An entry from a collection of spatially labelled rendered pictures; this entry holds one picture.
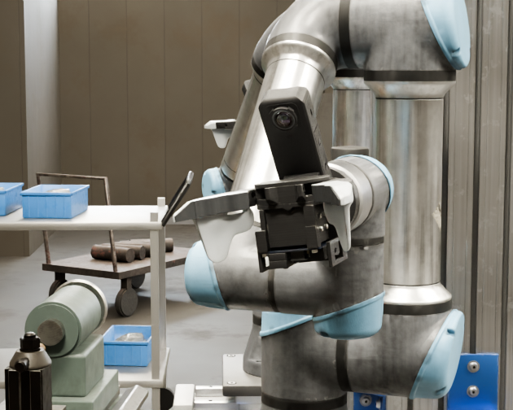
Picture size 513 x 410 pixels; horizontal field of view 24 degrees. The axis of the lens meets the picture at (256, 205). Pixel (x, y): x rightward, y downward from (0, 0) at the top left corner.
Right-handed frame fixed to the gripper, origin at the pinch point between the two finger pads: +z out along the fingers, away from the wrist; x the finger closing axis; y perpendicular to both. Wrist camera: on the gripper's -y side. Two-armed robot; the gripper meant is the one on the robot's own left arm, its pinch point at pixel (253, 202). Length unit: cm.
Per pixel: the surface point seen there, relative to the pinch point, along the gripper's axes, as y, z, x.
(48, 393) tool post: 40, -105, 87
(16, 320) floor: 105, -590, 401
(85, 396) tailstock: 52, -150, 105
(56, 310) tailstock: 31, -147, 107
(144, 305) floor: 113, -664, 341
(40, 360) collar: 33, -102, 86
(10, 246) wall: 77, -824, 546
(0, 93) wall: -60, -823, 532
